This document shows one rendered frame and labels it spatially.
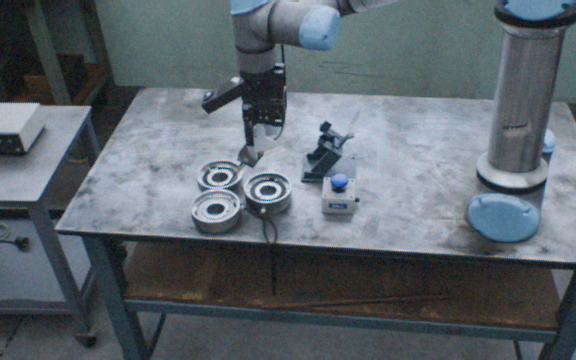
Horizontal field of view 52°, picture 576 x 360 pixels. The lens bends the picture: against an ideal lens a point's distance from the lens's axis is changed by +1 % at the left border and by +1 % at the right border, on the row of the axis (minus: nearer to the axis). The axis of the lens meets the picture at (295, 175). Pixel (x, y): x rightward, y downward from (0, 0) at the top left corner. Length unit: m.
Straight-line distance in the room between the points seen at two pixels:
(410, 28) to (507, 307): 1.67
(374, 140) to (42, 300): 1.14
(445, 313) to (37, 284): 1.30
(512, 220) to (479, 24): 1.90
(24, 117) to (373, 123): 0.99
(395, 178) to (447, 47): 1.59
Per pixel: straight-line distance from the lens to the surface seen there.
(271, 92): 1.13
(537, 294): 1.54
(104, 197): 1.40
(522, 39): 0.91
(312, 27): 1.00
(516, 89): 0.94
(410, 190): 1.35
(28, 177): 1.74
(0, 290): 2.14
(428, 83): 2.99
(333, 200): 1.25
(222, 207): 1.27
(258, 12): 1.04
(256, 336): 2.05
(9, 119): 1.86
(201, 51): 3.00
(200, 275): 1.51
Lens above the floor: 1.67
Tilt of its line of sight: 39 degrees down
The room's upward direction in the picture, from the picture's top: 2 degrees counter-clockwise
